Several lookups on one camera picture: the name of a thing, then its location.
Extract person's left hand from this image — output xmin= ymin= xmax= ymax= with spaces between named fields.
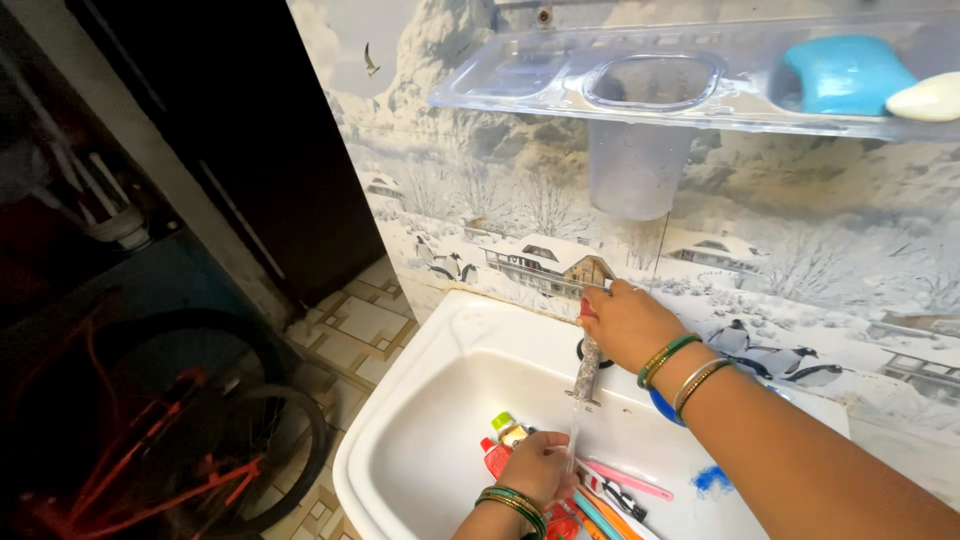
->
xmin=495 ymin=431 xmax=581 ymax=513

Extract person's right hand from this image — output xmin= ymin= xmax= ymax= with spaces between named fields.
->
xmin=576 ymin=279 xmax=693 ymax=378

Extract metal tap with red handle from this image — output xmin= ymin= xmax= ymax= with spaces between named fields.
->
xmin=564 ymin=297 xmax=606 ymax=411

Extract green gold bangle stack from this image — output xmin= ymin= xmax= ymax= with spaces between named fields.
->
xmin=474 ymin=485 xmax=549 ymax=540

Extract teal toothbrush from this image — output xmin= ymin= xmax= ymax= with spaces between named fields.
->
xmin=572 ymin=491 xmax=625 ymax=540

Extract small bottle with green cap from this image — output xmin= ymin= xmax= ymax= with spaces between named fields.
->
xmin=490 ymin=411 xmax=535 ymax=451

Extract pink toothbrush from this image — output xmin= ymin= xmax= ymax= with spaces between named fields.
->
xmin=580 ymin=457 xmax=675 ymax=503

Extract black and white razor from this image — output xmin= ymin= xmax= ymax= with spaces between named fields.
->
xmin=598 ymin=478 xmax=649 ymax=524

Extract red toothpaste tube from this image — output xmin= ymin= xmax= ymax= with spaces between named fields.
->
xmin=480 ymin=436 xmax=583 ymax=540

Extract orange toothbrush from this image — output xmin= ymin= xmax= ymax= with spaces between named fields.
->
xmin=576 ymin=486 xmax=645 ymax=540

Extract green and gold bangles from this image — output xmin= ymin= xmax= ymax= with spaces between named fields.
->
xmin=636 ymin=333 xmax=705 ymax=392

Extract blue round object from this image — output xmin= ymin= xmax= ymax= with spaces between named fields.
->
xmin=648 ymin=386 xmax=688 ymax=429

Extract silver and gold bangles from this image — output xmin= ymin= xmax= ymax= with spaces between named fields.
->
xmin=672 ymin=357 xmax=738 ymax=426

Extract white ceramic sink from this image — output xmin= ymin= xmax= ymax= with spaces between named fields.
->
xmin=332 ymin=289 xmax=852 ymax=540

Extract blue scrubber scrap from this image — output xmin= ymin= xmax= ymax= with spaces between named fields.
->
xmin=689 ymin=465 xmax=734 ymax=501

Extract clear plastic tumbler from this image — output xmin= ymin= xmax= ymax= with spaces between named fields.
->
xmin=587 ymin=120 xmax=695 ymax=222

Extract blue soap bar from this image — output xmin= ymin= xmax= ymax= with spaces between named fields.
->
xmin=782 ymin=34 xmax=920 ymax=117

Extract dark brown door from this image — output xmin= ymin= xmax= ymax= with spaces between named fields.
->
xmin=66 ymin=0 xmax=388 ymax=310

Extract red and black bicycle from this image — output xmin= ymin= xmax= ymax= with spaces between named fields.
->
xmin=0 ymin=307 xmax=332 ymax=540

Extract white soap bar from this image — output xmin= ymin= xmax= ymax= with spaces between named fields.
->
xmin=885 ymin=71 xmax=960 ymax=123

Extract dark cluttered shelf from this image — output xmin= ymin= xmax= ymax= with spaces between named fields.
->
xmin=0 ymin=7 xmax=185 ymax=331

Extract black rubber ring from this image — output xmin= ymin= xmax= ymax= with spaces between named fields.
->
xmin=575 ymin=339 xmax=616 ymax=371

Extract clear plastic wall shelf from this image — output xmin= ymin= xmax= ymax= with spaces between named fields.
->
xmin=427 ymin=7 xmax=960 ymax=144

